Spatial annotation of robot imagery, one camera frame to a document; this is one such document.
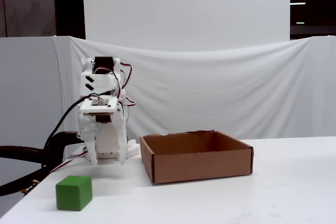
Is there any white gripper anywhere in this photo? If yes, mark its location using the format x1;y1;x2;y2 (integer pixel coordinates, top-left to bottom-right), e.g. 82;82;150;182
77;108;129;167

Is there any green cube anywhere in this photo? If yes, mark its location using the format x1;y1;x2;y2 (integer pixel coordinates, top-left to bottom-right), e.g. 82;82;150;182
55;175;93;212

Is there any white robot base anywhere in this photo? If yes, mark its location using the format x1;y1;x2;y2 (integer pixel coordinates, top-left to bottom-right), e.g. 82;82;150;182
62;139;140;166

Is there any brown cardboard box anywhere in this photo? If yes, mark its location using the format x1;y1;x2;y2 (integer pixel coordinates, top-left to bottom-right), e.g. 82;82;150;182
139;130;255;185

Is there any black chair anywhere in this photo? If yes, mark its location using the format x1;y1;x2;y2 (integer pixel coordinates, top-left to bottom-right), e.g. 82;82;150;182
0;130;88;197

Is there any white partition panel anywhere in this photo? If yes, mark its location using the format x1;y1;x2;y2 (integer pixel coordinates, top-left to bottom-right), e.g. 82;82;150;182
0;36;66;163

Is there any white draped cloth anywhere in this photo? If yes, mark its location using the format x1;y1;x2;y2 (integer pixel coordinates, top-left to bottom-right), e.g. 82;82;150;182
51;35;336;143

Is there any white backdrop screen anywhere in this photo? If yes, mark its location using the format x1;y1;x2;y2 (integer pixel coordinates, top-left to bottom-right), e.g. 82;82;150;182
81;0;291;53

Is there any red white black base cable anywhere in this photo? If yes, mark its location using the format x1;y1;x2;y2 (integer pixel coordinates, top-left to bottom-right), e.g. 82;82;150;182
48;152;89;176

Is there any black camera cable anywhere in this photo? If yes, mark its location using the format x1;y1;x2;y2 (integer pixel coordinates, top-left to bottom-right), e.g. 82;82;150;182
42;90;113;170

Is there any red white black servo cable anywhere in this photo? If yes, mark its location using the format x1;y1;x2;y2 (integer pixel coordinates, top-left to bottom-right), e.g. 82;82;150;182
115;62;138;110

